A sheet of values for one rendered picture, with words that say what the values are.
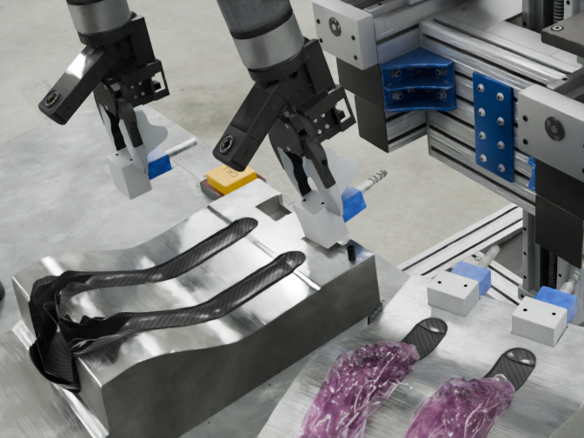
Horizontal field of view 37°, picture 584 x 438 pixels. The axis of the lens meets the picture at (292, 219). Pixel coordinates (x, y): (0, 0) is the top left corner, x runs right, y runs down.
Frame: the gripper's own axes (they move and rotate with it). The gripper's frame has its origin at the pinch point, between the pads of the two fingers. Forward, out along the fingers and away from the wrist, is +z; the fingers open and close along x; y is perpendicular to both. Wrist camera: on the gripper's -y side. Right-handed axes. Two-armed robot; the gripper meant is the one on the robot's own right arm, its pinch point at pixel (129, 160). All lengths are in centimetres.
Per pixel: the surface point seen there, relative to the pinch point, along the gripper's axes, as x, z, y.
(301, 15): 213, 95, 172
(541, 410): -66, 8, 11
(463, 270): -44.4, 8.1, 21.3
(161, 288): -22.0, 5.7, -8.6
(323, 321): -36.1, 11.5, 5.4
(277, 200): -15.7, 7.0, 13.7
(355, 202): -31.1, 1.4, 16.0
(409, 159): 85, 95, 121
